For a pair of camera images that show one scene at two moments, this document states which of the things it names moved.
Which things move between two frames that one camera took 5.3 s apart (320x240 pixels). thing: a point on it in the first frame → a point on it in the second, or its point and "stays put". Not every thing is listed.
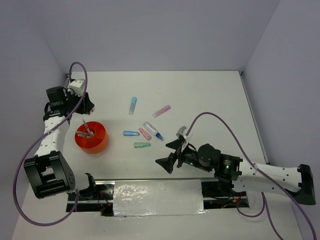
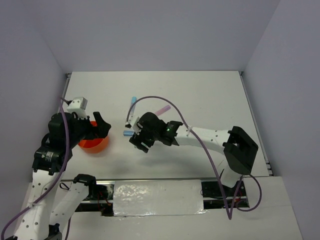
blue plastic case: (131, 133) stays put
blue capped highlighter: (134, 100) stays put
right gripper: (167, 162) → (137, 139)
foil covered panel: (158, 197) stays put
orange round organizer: (96, 144) stays put
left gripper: (88, 105) → (103, 126)
